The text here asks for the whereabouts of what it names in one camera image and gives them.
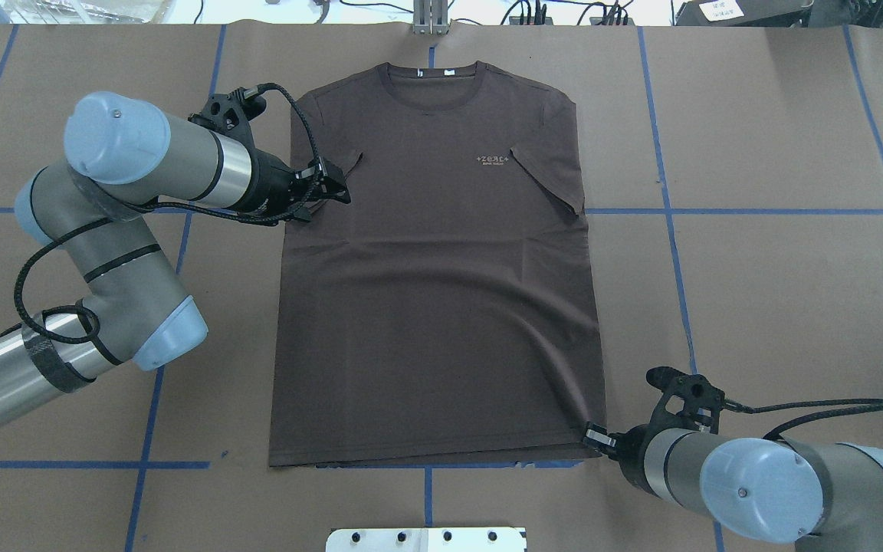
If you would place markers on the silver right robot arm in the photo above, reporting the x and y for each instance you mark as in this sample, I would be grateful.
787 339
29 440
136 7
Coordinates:
814 497

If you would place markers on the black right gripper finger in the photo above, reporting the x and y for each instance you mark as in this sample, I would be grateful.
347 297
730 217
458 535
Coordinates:
595 437

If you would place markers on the aluminium frame post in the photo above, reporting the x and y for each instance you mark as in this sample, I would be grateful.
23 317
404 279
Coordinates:
431 17

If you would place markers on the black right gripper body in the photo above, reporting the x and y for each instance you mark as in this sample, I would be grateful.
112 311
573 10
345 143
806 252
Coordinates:
632 448

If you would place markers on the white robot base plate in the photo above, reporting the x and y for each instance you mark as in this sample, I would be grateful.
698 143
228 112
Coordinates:
428 539

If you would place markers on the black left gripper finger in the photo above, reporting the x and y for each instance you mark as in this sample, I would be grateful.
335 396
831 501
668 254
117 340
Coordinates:
299 210
325 181

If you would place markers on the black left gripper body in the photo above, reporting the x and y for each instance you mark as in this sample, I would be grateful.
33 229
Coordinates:
270 186

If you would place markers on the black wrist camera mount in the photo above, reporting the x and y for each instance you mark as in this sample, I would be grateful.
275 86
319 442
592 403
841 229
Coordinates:
688 401
230 114

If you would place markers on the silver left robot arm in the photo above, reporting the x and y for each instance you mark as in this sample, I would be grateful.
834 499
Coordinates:
100 291

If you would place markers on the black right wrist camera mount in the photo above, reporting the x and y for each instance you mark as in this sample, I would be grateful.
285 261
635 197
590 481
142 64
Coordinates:
688 401

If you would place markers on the dark brown t-shirt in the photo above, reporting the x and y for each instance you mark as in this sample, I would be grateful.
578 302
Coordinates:
447 313

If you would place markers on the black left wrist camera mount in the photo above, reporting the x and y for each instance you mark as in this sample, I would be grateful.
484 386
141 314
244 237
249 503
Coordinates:
230 114

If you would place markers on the black box with label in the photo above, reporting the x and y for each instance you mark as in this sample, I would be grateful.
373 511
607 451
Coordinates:
756 14

